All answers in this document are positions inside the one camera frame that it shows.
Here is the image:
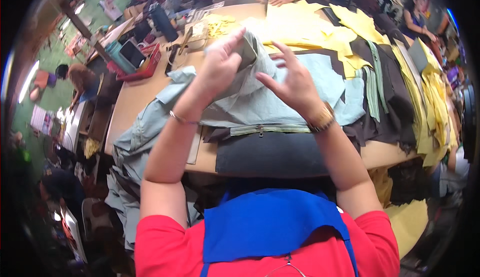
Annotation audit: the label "cluttered side table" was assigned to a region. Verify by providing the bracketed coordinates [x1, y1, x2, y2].
[55, 100, 89, 154]

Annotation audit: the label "grey-blue hanging garment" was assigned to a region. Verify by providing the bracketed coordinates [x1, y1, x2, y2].
[104, 99, 211, 252]

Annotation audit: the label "wooden handled tool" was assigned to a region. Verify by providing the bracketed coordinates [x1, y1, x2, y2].
[177, 26, 194, 57]

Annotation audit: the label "wooden ruler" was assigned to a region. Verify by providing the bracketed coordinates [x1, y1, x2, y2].
[186, 124, 204, 166]

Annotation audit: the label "teal water bottle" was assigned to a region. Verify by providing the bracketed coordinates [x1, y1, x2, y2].
[104, 40, 136, 76]

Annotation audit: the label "pale blue fabric sheet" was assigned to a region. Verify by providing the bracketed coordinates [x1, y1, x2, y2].
[157, 53, 367, 128]

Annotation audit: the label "black phone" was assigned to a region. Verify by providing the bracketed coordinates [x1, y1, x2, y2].
[118, 40, 148, 70]

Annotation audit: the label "person's right hand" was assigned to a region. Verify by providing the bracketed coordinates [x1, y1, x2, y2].
[255, 41, 331, 123]

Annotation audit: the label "yellow fabric sheet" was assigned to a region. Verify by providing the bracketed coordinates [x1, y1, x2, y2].
[383, 199, 431, 259]

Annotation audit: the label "stack of yellow fabric strips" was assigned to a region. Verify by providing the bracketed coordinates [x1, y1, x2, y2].
[391, 38, 460, 168]

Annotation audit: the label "red plastic tray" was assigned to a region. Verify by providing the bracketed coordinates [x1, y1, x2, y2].
[106, 44, 163, 83]

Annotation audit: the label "green striped zipper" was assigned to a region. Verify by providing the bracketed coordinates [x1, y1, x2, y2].
[229, 123, 313, 138]

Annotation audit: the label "gold wrist watch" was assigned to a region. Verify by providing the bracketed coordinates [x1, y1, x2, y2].
[306, 102, 337, 134]

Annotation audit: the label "heap of yellow scraps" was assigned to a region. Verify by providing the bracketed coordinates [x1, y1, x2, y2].
[203, 13, 238, 38]

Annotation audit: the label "person's left hand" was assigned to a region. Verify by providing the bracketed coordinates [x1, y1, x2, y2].
[176, 27, 247, 122]

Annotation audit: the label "black cylindrical flask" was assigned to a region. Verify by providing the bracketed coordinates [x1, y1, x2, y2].
[149, 4, 180, 44]

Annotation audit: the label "grey-green fabric piece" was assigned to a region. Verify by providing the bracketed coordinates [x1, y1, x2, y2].
[210, 30, 279, 103]

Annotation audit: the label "cardboard pattern piece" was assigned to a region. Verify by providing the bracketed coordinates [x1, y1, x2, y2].
[183, 19, 209, 51]

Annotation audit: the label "pile of brown fabric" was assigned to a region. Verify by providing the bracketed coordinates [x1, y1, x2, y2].
[342, 36, 418, 154]

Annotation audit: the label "dark grey fabric piece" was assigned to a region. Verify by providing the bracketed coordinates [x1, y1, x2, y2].
[215, 131, 331, 177]

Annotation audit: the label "green striped zipper tapes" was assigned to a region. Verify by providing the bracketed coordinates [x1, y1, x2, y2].
[361, 40, 391, 123]

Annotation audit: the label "pile of yellow fabric pieces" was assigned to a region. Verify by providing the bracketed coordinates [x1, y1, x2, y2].
[240, 0, 391, 79]

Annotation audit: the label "silver bracelet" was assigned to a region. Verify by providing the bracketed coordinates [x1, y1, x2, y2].
[169, 110, 200, 126]

